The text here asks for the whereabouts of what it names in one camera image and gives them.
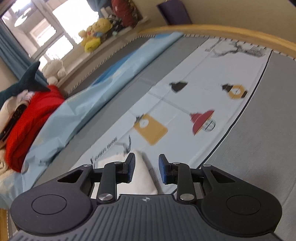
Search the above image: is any red folded blanket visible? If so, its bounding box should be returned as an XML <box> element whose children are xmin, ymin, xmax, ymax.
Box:
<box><xmin>5</xmin><ymin>85</ymin><xmax>65</xmax><ymax>172</ymax></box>

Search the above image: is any navy patterned folded blanket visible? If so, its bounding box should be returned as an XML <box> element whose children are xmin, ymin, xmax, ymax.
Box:
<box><xmin>0</xmin><ymin>103</ymin><xmax>27</xmax><ymax>142</ymax></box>

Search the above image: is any light blue duvet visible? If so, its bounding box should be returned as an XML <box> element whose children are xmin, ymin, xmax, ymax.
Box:
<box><xmin>0</xmin><ymin>32</ymin><xmax>185</xmax><ymax>202</ymax></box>

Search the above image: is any blue curtain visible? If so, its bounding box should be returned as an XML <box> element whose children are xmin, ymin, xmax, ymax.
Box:
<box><xmin>87</xmin><ymin>0</ymin><xmax>100</xmax><ymax>12</ymax></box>
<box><xmin>0</xmin><ymin>22</ymin><xmax>48</xmax><ymax>81</ymax></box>

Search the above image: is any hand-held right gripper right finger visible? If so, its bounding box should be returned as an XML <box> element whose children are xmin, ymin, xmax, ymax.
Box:
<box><xmin>158</xmin><ymin>153</ymin><xmax>233</xmax><ymax>202</ymax></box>

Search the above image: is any round yellow plush toy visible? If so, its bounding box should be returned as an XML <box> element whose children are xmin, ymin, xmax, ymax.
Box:
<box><xmin>89</xmin><ymin>18</ymin><xmax>114</xmax><ymax>39</ymax></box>

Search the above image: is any yellow green plush toy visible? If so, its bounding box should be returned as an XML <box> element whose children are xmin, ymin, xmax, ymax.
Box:
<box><xmin>79</xmin><ymin>30</ymin><xmax>101</xmax><ymax>53</ymax></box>

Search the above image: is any white t-shirt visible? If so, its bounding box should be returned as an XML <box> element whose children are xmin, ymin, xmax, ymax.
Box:
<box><xmin>89</xmin><ymin>149</ymin><xmax>159</xmax><ymax>200</ymax></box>

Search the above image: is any window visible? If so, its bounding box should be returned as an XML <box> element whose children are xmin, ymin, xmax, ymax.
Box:
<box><xmin>1</xmin><ymin>0</ymin><xmax>93</xmax><ymax>59</ymax></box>

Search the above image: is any white window sill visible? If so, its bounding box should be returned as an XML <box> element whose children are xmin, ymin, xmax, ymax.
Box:
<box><xmin>55</xmin><ymin>14</ymin><xmax>151</xmax><ymax>94</ymax></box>

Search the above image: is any dark teal shark plush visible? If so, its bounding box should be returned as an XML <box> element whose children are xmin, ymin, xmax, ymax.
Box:
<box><xmin>0</xmin><ymin>61</ymin><xmax>51</xmax><ymax>102</ymax></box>

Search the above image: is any white plush toy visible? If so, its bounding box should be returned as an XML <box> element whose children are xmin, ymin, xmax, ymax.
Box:
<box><xmin>43</xmin><ymin>59</ymin><xmax>68</xmax><ymax>85</ymax></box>

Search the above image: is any red cushion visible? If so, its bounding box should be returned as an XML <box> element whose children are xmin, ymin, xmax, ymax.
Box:
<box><xmin>111</xmin><ymin>0</ymin><xmax>144</xmax><ymax>27</ymax></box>

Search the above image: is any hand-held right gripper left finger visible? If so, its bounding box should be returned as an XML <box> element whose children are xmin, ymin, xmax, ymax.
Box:
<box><xmin>57</xmin><ymin>152</ymin><xmax>136</xmax><ymax>204</ymax></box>

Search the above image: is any white folded quilt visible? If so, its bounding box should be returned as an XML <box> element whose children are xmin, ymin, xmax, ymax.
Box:
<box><xmin>0</xmin><ymin>91</ymin><xmax>35</xmax><ymax>121</ymax></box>

